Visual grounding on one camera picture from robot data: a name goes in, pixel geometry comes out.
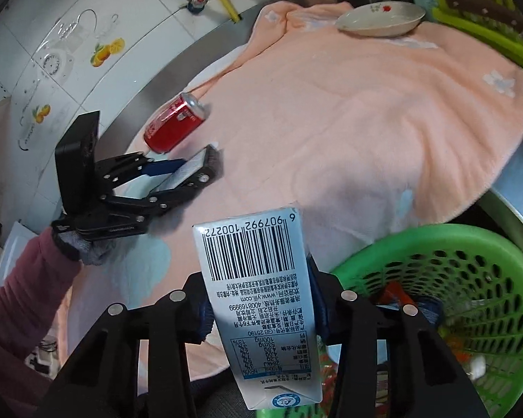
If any person's left forearm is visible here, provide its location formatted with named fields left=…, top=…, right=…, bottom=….
left=0, top=229, right=81, bottom=401

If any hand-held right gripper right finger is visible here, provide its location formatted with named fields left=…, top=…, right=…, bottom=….
left=307, top=255, right=491, bottom=418

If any white board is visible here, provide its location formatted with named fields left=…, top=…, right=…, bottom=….
left=1, top=222, right=43, bottom=266

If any black printed box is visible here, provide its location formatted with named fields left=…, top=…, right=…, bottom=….
left=157, top=145, right=221, bottom=193

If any metal gas valve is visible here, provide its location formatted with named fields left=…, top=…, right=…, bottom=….
left=181, top=0, right=211, bottom=15

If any brown handled knife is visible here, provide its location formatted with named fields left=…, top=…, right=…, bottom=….
left=442, top=0, right=523, bottom=36

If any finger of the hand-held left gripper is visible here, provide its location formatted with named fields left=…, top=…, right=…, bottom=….
left=99, top=171, right=213, bottom=221
left=95, top=152, right=186, bottom=195

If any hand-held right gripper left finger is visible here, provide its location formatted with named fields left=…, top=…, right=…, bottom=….
left=37, top=272, right=214, bottom=418

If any person's left hand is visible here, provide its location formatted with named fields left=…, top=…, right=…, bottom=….
left=52, top=226, right=119, bottom=267

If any green plastic basket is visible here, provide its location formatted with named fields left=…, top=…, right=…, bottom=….
left=331, top=224, right=523, bottom=418

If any red soda can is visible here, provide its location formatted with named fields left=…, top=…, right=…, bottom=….
left=143, top=91, right=207, bottom=155

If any green dish rack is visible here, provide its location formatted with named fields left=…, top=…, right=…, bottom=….
left=412, top=0, right=523, bottom=81

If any small orange fruit wall sticker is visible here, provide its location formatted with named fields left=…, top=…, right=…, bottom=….
left=31, top=103, right=52, bottom=125

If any peach flowered towel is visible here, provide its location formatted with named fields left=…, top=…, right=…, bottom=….
left=61, top=1, right=523, bottom=384

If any white and blue milk carton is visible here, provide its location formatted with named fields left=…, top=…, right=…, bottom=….
left=192, top=201, right=324, bottom=411

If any cream flowered plate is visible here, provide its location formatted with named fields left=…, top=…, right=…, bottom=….
left=335, top=2, right=427, bottom=38

